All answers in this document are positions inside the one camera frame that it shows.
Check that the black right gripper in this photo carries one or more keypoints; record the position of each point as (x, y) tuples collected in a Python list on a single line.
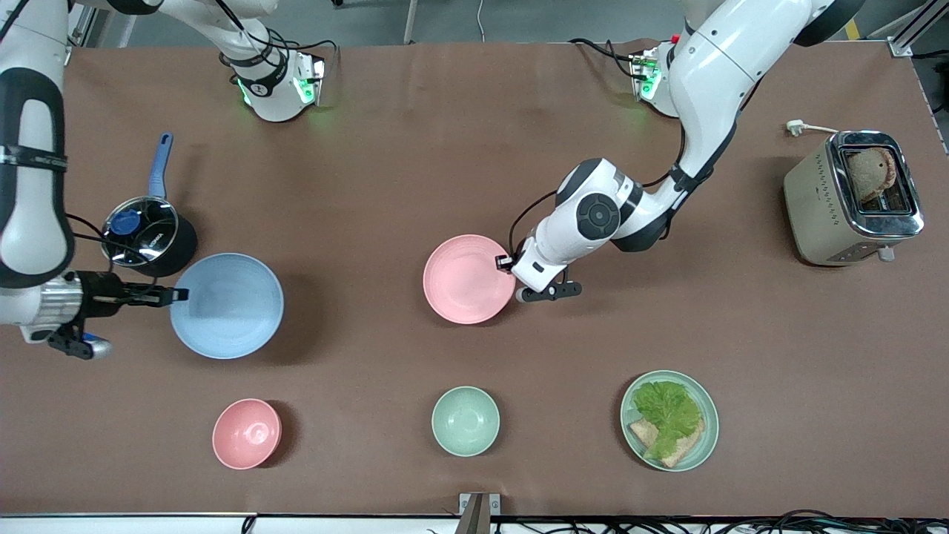
[(101, 290)]

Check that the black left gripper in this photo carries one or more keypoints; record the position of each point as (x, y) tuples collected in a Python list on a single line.
[(505, 262)]

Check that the pink plate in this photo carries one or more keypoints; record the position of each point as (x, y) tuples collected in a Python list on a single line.
[(467, 280)]

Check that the blue plate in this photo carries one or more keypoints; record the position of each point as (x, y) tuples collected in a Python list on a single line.
[(230, 308)]

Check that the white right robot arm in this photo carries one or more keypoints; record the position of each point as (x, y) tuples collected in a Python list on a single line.
[(33, 185)]

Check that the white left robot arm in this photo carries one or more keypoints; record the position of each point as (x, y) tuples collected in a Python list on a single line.
[(712, 81)]

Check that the glass lid with blue knob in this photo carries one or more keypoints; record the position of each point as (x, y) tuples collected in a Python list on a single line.
[(139, 231)]

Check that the green bowl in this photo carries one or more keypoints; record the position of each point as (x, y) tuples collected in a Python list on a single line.
[(465, 420)]

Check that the pink bowl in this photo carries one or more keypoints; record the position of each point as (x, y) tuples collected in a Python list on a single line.
[(246, 434)]

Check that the green lettuce leaf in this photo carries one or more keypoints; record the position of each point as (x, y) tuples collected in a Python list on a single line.
[(667, 411)]

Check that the brown bread slice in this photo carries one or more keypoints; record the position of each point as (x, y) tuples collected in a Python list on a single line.
[(686, 449)]

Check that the green plate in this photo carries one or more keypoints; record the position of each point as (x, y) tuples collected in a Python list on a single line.
[(704, 445)]

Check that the silver beige toaster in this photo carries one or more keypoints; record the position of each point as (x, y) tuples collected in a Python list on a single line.
[(815, 208)]

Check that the toast slice in toaster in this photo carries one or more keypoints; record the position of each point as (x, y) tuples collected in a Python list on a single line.
[(869, 174)]

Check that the metal table bracket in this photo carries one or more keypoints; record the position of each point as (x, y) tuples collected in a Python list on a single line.
[(478, 512)]

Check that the aluminium frame profile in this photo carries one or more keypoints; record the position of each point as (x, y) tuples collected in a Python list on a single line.
[(916, 30)]

